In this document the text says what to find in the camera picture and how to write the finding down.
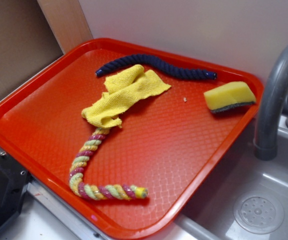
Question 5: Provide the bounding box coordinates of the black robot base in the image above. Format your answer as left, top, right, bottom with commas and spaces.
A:
0, 152, 30, 231

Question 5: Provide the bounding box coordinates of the yellow cloth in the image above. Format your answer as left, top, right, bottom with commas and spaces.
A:
81, 64, 171, 129

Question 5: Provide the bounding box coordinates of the red plastic tray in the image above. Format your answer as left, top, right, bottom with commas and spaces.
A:
0, 38, 264, 240

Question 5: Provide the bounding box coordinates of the yellow sponge with grey pad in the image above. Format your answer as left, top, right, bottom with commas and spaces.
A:
204, 81, 257, 114

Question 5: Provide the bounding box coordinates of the grey faucet spout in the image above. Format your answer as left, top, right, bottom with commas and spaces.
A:
254, 46, 288, 161

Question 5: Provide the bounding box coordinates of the grey plastic sink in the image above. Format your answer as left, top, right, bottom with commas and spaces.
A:
172, 113, 288, 240

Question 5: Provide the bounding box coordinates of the brown cardboard panel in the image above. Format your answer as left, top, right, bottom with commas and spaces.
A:
0, 0, 62, 100

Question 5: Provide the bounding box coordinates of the round sink drain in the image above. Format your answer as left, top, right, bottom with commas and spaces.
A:
233, 194, 285, 235

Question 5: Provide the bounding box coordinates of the dark blue rope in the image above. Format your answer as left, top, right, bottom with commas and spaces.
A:
95, 53, 218, 81

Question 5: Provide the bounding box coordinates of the multicolour twisted rope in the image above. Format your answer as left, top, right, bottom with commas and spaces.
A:
68, 126, 149, 201

